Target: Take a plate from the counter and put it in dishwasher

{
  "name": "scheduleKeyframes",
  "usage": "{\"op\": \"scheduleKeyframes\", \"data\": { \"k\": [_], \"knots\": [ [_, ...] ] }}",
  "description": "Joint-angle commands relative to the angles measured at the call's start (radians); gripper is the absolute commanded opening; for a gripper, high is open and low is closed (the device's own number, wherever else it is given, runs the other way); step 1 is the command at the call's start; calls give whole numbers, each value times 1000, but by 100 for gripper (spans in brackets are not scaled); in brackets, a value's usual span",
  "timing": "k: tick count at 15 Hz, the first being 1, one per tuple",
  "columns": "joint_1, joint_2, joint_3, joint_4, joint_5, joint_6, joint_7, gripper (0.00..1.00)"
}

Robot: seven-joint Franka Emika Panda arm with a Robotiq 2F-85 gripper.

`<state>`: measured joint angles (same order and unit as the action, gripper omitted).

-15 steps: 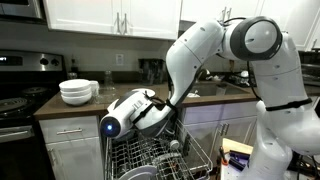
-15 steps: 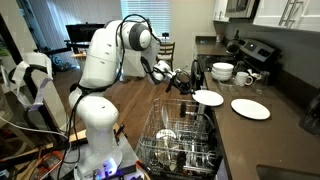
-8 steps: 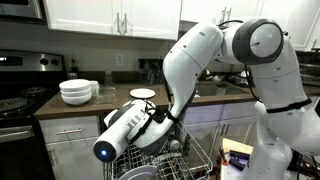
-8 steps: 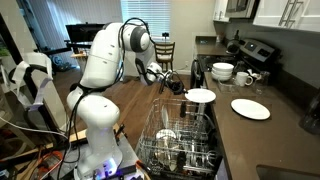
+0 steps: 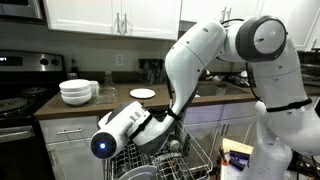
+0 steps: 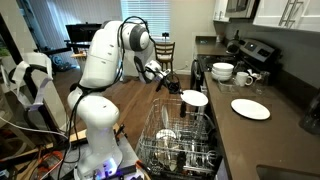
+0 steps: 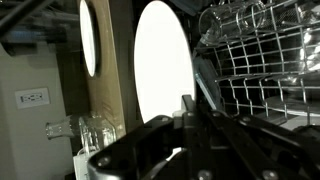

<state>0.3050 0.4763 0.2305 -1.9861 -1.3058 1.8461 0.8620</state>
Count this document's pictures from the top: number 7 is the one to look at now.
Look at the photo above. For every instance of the white wall outlet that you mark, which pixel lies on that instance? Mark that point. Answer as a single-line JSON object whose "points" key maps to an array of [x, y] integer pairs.
{"points": [[32, 98]]}

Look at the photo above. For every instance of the white ceramic mug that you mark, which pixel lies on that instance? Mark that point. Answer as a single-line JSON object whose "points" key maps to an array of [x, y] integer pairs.
{"points": [[80, 166]]}

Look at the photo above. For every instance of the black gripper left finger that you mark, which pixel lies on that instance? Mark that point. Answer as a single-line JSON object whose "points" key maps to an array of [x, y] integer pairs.
{"points": [[140, 150]]}

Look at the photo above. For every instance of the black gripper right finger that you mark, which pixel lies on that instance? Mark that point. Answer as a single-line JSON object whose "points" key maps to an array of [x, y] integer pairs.
{"points": [[253, 150]]}

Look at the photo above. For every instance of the clear drinking glasses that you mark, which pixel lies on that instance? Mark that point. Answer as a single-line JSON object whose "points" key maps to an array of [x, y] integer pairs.
{"points": [[96, 135]]}

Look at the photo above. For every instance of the clear drinking glass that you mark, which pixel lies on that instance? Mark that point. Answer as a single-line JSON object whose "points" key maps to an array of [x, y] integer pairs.
{"points": [[230, 20]]}

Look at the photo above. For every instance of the white dinner plate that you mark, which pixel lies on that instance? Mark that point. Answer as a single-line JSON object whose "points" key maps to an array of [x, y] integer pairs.
{"points": [[163, 60], [87, 36]]}

